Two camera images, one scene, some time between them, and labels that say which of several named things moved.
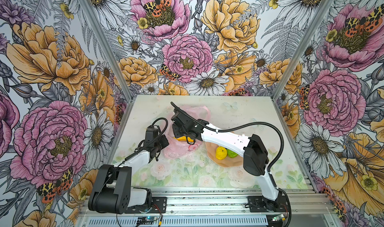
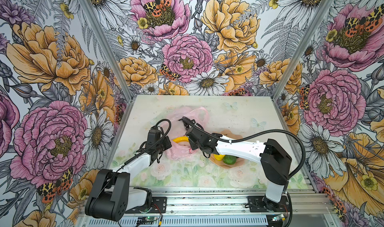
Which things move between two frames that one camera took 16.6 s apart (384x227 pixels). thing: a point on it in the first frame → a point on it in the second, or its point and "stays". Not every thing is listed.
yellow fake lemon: (221, 152) stays
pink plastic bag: (178, 148) stays
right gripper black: (176, 132) → (193, 146)
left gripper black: (165, 143) stays
